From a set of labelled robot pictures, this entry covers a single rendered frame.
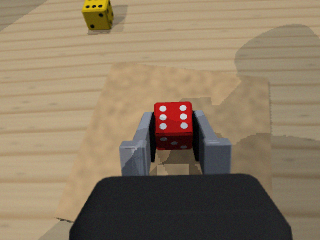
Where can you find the yellow die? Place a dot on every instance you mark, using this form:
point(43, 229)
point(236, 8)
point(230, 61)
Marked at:
point(98, 14)

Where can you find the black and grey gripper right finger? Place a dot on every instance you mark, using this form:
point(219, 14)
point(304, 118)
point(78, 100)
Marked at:
point(214, 154)

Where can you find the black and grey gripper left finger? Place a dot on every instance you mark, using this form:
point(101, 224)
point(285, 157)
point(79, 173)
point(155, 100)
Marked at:
point(136, 155)

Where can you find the tan square mat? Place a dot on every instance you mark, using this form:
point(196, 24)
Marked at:
point(236, 106)

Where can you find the red die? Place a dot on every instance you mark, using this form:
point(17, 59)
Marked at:
point(173, 125)

